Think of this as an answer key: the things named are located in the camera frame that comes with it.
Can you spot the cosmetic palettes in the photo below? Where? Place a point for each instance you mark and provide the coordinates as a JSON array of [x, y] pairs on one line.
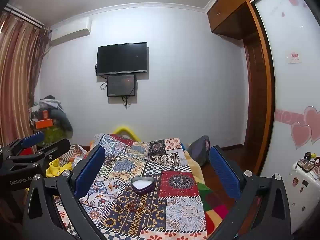
[[306, 165]]

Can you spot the red and white sticker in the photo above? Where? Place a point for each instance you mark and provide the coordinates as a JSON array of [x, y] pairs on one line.
[[294, 57]]

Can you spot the yellow cloth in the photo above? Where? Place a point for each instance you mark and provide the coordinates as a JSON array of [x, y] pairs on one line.
[[60, 167]]

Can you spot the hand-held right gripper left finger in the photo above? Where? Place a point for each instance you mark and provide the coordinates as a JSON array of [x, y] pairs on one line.
[[91, 170]]

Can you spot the pink band decal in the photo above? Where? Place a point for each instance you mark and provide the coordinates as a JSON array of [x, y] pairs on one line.
[[287, 116]]

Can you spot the wooden overhead cabinet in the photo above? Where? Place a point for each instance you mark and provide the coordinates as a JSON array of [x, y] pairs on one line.
[[230, 10]]

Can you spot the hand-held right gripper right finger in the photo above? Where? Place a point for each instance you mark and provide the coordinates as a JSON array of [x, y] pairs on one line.
[[222, 172]]

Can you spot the black wall television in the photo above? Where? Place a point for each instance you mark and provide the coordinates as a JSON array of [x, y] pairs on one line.
[[122, 58]]

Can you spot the small white cabinet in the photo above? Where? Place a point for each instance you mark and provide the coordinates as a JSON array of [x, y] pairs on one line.
[[302, 192]]

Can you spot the small black wall panel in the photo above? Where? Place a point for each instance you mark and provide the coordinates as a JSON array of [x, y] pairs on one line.
[[121, 85]]

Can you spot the orange box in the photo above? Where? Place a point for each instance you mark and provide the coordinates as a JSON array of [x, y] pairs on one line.
[[43, 124]]

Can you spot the heart-shaped purple tin box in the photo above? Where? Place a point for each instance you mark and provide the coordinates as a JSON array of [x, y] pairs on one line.
[[142, 185]]

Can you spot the large pink heart decal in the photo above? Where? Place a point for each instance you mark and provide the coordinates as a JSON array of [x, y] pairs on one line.
[[313, 122], [301, 135]]

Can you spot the patchwork printed blanket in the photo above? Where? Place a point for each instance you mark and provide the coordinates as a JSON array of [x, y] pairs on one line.
[[150, 160]]

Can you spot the white air conditioner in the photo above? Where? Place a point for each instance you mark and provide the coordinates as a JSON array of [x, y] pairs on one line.
[[71, 31]]

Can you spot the striped brown curtain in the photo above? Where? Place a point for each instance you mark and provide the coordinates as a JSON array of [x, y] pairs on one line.
[[17, 80]]

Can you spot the grey bag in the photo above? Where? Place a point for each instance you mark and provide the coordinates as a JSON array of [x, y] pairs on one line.
[[198, 150]]

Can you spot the pile of clothes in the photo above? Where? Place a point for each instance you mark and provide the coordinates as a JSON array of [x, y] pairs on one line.
[[53, 112]]

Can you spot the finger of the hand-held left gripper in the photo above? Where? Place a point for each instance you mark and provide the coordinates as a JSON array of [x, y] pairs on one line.
[[56, 147], [32, 138]]

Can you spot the pale yellow fleece blanket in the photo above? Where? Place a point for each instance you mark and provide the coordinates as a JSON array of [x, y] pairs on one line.
[[193, 167]]

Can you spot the white curtain rail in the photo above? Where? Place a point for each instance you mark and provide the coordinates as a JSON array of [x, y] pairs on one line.
[[23, 13]]

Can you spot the brown wooden door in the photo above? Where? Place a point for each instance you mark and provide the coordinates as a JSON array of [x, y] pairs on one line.
[[256, 100]]

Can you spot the colourful checked blanket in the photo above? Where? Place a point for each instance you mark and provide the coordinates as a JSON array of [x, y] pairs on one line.
[[217, 210]]

